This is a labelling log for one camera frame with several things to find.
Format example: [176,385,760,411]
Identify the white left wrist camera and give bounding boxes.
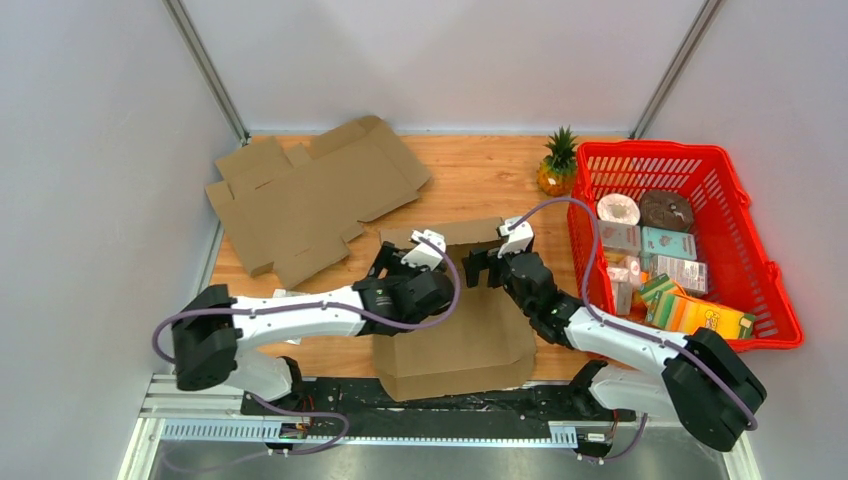
[401,229,446,270]

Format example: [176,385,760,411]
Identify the red plastic basket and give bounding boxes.
[572,140,805,352]

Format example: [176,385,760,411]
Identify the teal small carton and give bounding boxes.
[640,226,698,262]

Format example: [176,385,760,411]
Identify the green striped box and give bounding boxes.
[636,273,682,310]

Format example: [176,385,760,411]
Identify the grey slotted cable duct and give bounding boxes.
[160,421,579,448]

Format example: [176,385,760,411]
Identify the flat cardboard box blank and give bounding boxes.
[205,115,431,288]

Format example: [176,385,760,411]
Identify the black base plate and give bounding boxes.
[239,377,637,457]

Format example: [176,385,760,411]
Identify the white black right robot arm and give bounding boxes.
[462,249,767,452]

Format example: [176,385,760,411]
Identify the grey patterned carton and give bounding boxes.
[649,255,708,297]

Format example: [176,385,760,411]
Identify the black star packet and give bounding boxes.
[272,289,307,345]

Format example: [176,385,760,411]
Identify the brown chocolate donut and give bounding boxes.
[638,190,695,232]

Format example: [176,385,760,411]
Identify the small pineapple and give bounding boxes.
[537,126,578,197]

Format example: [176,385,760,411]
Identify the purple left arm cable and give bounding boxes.
[150,237,463,458]

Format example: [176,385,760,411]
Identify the pink grey small carton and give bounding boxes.
[599,220,642,256]

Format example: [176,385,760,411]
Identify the brown cardboard box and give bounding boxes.
[372,217,537,402]

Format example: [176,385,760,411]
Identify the yellow orange snack box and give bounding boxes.
[646,293,755,340]

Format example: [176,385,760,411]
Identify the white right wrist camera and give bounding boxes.
[496,217,535,258]

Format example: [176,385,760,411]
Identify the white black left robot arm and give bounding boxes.
[152,237,460,415]

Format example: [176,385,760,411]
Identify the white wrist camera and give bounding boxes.
[401,229,446,270]
[496,217,535,258]

